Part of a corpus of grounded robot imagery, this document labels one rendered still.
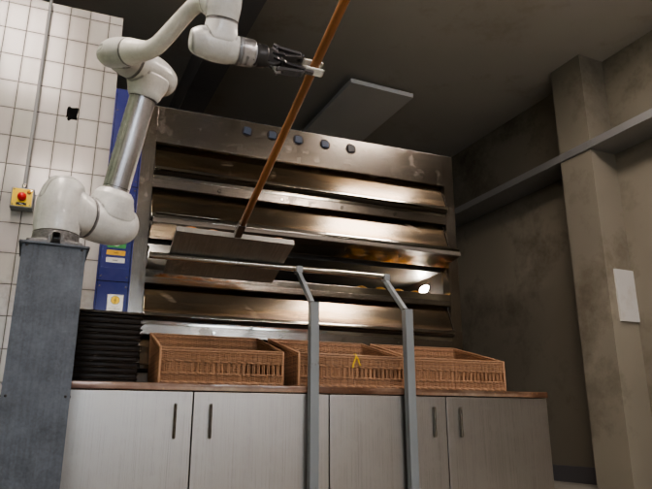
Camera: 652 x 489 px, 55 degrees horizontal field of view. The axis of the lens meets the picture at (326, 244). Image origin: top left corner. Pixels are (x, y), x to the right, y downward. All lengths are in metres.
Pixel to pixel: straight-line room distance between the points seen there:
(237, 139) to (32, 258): 1.70
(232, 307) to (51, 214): 1.31
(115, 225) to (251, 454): 1.09
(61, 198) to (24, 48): 1.52
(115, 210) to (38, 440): 0.84
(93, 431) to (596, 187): 3.80
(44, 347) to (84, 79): 1.83
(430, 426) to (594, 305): 2.15
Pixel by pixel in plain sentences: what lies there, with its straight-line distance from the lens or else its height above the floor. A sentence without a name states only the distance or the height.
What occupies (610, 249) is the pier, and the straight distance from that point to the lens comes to 4.95.
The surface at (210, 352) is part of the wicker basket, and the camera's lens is 2.79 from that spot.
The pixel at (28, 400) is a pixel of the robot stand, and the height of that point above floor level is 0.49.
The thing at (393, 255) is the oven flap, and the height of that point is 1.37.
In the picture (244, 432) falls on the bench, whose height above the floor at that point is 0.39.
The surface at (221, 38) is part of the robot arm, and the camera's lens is 2.07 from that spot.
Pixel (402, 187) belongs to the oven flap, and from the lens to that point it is 3.96.
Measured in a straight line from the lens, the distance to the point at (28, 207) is 3.31.
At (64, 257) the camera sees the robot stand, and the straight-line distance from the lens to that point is 2.28.
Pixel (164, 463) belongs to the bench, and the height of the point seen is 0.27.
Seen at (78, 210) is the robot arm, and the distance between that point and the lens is 2.38.
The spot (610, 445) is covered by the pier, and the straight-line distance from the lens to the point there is 4.83.
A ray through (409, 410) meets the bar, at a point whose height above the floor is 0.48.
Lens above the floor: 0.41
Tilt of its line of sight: 16 degrees up
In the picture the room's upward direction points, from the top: straight up
